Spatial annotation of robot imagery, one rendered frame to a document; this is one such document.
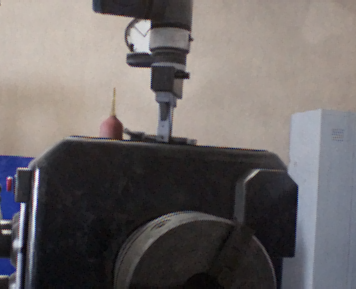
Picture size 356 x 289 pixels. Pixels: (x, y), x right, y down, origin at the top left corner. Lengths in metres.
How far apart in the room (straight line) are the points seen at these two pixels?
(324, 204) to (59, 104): 2.15
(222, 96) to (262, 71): 0.42
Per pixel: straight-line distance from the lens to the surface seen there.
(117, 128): 1.49
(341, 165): 4.49
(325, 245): 4.46
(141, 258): 0.86
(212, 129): 4.60
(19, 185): 1.07
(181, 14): 1.21
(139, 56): 1.21
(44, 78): 4.38
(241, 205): 1.07
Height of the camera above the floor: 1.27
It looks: 3 degrees up
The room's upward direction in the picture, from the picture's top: 4 degrees clockwise
